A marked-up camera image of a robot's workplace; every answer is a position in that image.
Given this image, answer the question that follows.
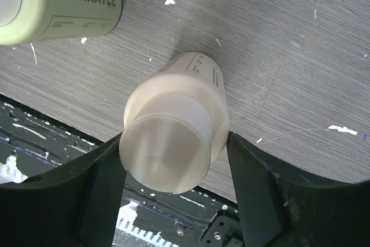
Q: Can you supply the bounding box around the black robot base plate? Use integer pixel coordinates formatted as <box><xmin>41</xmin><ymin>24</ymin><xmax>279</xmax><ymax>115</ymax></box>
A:
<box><xmin>1</xmin><ymin>95</ymin><xmax>243</xmax><ymax>246</ymax></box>

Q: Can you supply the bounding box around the pale green lotion bottle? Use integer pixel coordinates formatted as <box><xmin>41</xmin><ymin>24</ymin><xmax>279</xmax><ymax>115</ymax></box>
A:
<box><xmin>1</xmin><ymin>0</ymin><xmax>123</xmax><ymax>45</ymax></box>

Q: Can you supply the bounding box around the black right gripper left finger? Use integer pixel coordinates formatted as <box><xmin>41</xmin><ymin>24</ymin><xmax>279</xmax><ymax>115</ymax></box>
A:
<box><xmin>1</xmin><ymin>135</ymin><xmax>127</xmax><ymax>246</ymax></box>

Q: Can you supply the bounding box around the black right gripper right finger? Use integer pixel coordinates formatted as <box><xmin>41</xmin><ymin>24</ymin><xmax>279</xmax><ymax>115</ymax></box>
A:
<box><xmin>227</xmin><ymin>132</ymin><xmax>369</xmax><ymax>246</ymax></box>

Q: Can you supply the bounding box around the cream white bottle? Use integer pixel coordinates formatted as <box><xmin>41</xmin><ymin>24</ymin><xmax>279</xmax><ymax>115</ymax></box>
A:
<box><xmin>119</xmin><ymin>52</ymin><xmax>230</xmax><ymax>194</ymax></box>

